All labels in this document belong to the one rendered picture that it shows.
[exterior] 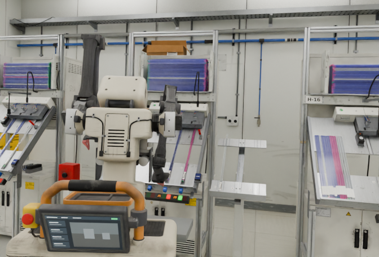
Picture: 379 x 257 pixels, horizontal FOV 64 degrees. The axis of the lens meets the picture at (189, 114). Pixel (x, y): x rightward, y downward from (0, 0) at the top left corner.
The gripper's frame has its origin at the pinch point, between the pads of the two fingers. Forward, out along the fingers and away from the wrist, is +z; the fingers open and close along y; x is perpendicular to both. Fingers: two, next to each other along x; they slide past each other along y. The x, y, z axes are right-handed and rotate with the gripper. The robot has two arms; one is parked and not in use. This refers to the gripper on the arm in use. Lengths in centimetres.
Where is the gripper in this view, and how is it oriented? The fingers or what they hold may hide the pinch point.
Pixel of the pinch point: (163, 184)
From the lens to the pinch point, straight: 203.5
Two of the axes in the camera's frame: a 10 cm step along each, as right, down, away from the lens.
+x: -1.8, 6.7, -7.2
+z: 1.4, 7.4, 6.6
